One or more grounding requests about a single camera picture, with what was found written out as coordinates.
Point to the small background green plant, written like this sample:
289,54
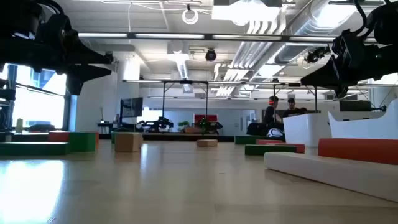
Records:
183,124

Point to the green cube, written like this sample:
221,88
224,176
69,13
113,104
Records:
81,141

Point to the black background robot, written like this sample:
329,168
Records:
214,127

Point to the person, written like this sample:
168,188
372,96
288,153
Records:
292,112
270,115

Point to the silver ventilation duct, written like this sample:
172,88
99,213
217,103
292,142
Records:
311,21

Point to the black mounting bracket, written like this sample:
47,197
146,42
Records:
6,95

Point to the black table frame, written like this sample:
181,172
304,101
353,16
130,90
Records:
174,137

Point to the black ceiling camera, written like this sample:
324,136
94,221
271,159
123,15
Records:
109,54
211,55

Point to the pale bottle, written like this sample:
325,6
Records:
19,126

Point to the white plastic bin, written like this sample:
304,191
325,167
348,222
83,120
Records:
306,129
363,127

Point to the red rectangular block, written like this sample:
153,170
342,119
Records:
301,148
269,142
357,151

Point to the long green block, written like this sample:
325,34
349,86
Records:
270,150
247,140
34,148

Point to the black station frame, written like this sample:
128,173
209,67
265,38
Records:
293,84
186,81

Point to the black computer monitor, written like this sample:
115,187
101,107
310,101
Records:
132,107

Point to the white round helmet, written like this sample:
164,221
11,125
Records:
275,133

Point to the small wooden cube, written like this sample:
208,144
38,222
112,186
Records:
128,142

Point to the black background robot arms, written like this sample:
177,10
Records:
160,124

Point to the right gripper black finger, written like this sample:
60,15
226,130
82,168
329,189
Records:
343,91
326,77

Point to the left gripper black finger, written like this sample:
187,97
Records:
90,57
85,73

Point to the large window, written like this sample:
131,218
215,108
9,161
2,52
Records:
40,109

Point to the red wall sign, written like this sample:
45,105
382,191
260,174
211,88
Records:
211,117

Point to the red cube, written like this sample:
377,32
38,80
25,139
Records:
97,140
58,136

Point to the black office chair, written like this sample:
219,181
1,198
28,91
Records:
256,129

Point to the long pale wooden block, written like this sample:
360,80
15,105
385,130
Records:
329,174

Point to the black wide monitor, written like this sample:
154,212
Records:
354,105

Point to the black hanging camera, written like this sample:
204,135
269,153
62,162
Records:
314,56

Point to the dark office desk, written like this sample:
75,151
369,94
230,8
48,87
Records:
109,125

